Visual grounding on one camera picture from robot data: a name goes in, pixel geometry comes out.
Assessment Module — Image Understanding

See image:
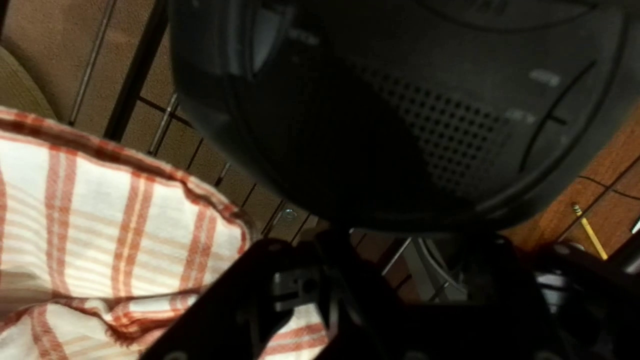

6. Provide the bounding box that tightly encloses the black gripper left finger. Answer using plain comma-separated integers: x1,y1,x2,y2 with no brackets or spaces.
305,226,376,347

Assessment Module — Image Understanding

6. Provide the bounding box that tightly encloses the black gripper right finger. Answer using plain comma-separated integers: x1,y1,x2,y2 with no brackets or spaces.
458,229,546,336

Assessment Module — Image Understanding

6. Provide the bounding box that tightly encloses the yellow pencil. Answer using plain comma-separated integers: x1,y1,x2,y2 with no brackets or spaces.
569,201,609,261

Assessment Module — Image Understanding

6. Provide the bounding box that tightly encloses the red striped white cloth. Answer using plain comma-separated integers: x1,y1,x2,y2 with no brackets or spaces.
0,103,331,360

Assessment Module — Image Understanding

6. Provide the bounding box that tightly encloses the black metal wire rack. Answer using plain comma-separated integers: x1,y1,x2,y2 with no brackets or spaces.
66,0,467,305

